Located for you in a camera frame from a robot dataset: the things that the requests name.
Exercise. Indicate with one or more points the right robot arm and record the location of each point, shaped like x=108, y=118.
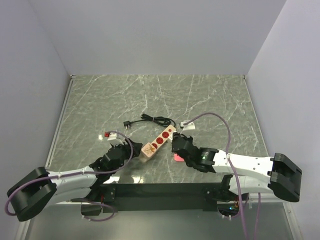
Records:
x=277, y=175

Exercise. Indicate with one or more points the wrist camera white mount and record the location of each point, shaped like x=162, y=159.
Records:
x=187, y=128
x=113, y=138

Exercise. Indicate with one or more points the pink flat plug adapter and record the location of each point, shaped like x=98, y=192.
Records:
x=177, y=158

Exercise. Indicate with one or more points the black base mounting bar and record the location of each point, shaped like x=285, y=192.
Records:
x=163, y=196

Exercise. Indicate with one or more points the beige power strip red sockets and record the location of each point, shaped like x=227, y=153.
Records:
x=165, y=135

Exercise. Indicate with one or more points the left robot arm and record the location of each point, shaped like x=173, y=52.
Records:
x=42, y=188

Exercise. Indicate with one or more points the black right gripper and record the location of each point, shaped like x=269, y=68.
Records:
x=176, y=135

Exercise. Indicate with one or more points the pink cube socket adapter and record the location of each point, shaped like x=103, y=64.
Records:
x=147, y=152

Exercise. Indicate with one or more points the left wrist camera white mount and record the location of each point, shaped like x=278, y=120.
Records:
x=113, y=138

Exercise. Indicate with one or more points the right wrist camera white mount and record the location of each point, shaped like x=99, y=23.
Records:
x=187, y=128

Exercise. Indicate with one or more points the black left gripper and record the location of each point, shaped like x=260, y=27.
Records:
x=136, y=147

